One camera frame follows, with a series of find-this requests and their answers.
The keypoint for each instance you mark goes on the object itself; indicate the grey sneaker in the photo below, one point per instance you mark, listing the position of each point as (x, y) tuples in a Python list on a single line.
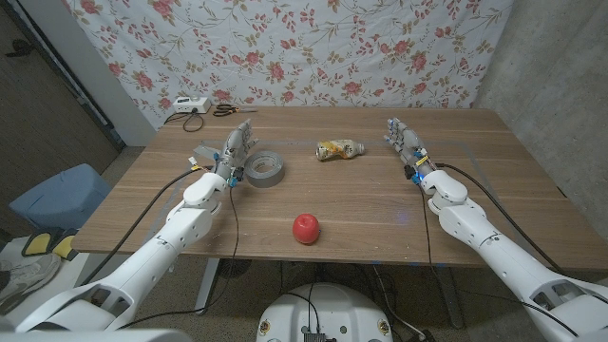
[(28, 278)]

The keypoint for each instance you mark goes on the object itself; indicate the grey duct tape roll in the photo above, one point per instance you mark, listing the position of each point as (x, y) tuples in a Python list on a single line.
[(271, 178)]

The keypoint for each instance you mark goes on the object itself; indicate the floral backdrop cloth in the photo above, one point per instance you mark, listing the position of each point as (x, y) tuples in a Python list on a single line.
[(237, 28)]

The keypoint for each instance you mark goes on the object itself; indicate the yellow black slipper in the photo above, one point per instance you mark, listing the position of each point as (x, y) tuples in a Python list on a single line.
[(38, 243), (65, 244)]

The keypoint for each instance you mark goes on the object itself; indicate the white robot torso base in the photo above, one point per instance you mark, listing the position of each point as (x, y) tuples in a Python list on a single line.
[(342, 309)]

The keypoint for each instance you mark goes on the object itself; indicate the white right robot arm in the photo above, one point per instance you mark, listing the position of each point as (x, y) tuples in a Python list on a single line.
[(475, 223)]

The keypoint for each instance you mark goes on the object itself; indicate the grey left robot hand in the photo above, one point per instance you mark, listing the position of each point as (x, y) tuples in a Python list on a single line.
[(233, 152)]

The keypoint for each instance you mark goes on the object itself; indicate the white table leg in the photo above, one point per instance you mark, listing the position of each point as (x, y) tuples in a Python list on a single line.
[(450, 299), (206, 285)]

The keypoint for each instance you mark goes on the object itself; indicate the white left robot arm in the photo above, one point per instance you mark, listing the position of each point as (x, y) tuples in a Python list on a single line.
[(180, 228)]

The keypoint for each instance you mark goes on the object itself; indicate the blue padded stool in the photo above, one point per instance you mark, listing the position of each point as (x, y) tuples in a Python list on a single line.
[(62, 195)]

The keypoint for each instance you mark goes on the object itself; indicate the red apple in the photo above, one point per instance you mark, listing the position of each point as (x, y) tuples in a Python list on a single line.
[(306, 229)]

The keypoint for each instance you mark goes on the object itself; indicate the black round floor fan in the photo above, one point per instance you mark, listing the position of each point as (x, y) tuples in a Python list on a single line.
[(235, 268)]

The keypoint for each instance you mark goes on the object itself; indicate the white power adapter box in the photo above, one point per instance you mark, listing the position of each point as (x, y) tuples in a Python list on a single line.
[(192, 105)]

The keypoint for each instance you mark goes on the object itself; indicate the plastic bottle with yellow label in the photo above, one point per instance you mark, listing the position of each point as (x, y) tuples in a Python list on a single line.
[(332, 149)]

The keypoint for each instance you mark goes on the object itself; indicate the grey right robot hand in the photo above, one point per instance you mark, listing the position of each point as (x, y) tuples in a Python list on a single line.
[(408, 145)]

